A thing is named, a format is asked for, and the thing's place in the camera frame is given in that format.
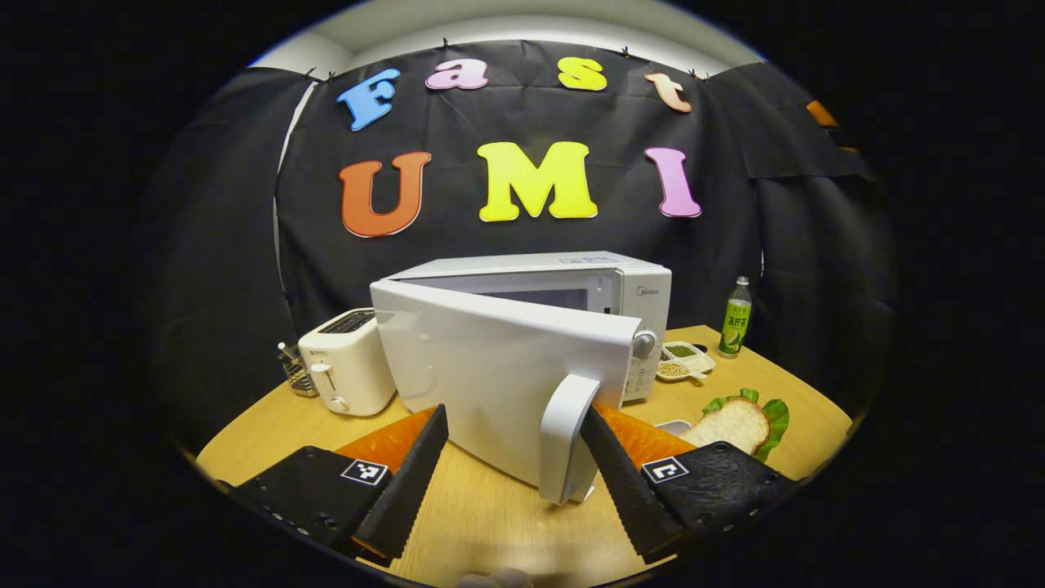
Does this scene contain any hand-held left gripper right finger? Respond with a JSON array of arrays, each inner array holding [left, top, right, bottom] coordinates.
[[580, 400, 801, 564]]

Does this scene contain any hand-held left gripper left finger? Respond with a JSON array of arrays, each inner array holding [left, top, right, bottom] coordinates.
[[233, 403, 450, 564]]

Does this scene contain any sandwich with lettuce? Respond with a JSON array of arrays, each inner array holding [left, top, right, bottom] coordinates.
[[682, 388, 790, 463]]

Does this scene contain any white microwave oven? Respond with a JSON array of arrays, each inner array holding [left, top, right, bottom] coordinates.
[[370, 251, 673, 505]]

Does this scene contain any white toaster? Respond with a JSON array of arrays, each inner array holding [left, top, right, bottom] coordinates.
[[298, 308, 398, 417]]

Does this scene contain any white divided bean dish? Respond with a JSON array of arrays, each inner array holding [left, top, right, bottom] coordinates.
[[656, 341, 717, 383]]

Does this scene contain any green label drink bottle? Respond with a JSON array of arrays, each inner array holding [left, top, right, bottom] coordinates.
[[718, 276, 753, 360]]

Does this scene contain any wire utensil holder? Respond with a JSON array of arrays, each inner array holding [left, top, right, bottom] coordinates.
[[278, 341, 319, 399]]

